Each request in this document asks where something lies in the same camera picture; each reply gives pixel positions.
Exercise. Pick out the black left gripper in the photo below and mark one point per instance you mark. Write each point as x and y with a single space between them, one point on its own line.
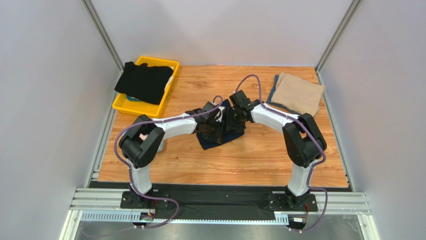
218 136

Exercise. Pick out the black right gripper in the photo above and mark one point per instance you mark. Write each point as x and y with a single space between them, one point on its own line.
232 123

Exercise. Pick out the navy t shirt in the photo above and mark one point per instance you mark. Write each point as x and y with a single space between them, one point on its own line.
226 136

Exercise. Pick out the light blue headphones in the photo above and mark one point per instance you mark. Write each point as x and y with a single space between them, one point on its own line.
151 142

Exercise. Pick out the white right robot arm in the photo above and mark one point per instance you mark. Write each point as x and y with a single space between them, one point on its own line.
304 142

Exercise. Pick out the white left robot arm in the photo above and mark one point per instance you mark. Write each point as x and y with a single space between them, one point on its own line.
138 163

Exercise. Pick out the beige folded t shirt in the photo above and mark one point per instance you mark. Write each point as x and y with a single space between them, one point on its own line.
298 93

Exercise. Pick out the black t shirt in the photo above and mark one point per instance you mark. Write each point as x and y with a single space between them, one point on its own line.
143 82

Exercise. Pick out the teal cloth in bin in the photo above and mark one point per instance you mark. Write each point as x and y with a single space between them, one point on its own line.
130 98

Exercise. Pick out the yellow plastic bin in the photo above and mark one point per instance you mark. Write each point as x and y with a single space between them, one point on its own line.
123 105

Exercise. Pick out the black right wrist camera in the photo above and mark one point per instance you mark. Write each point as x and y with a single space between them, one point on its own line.
239 99

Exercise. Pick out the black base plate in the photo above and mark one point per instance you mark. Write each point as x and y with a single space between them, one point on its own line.
217 202

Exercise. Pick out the aluminium frame rail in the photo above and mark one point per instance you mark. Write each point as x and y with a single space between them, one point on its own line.
96 212

